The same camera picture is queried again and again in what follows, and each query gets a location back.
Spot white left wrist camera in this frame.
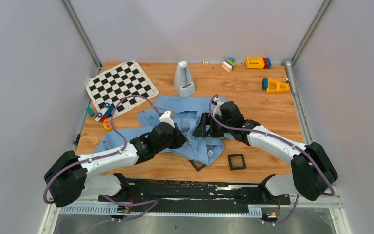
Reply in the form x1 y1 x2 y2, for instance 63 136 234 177
159 110 175 128

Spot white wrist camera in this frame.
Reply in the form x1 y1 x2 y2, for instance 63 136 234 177
211 97 224 117
159 110 175 128

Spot white green blue blocks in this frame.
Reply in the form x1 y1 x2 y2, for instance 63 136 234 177
221 57 236 72

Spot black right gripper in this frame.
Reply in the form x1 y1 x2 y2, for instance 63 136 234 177
192 113 233 138

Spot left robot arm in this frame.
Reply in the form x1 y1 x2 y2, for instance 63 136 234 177
43 122 187 207

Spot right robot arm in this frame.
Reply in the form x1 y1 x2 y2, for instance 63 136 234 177
193 99 338 204

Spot left black square frame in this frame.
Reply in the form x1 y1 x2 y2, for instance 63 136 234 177
189 160 206 172

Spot teal small block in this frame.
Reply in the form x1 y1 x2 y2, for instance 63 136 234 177
86 107 95 117

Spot right black square frame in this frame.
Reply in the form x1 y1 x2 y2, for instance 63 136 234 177
227 154 246 171

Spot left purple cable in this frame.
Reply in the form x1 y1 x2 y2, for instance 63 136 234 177
43 94 162 223

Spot white metronome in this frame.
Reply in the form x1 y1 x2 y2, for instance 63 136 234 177
174 61 196 98

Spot light blue shirt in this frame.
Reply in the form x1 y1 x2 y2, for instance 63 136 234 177
93 95 233 166

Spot yellow round toy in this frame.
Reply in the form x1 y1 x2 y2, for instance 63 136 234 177
103 118 113 131

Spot grey pipe in corner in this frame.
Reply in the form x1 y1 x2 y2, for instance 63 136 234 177
283 58 297 95

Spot black square frame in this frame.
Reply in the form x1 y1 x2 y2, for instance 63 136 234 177
227 154 246 171
189 160 206 172

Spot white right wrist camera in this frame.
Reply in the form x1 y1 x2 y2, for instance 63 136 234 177
211 97 224 117

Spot yellow blue toy wedge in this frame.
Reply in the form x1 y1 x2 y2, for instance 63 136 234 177
262 78 290 93

